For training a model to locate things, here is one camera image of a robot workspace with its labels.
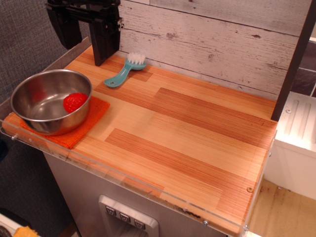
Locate teal scrubber brush white bristles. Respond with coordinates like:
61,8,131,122
104,52,146,88

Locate stainless steel bowl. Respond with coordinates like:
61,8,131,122
10,70,92,136

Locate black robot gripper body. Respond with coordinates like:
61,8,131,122
46,0,121,27

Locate yellow object bottom left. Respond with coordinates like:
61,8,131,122
13,226,39,237

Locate clear acrylic front guard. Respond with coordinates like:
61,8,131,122
3,114,277,237

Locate red toy strawberry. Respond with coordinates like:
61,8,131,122
63,93,88,114

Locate orange folded cloth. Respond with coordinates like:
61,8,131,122
20,96,110,150

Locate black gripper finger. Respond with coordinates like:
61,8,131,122
48,8,82,49
89,18,120,61

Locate silver dispenser button panel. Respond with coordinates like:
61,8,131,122
98,195,159,237

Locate dark brown right post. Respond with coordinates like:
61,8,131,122
271,0,316,121

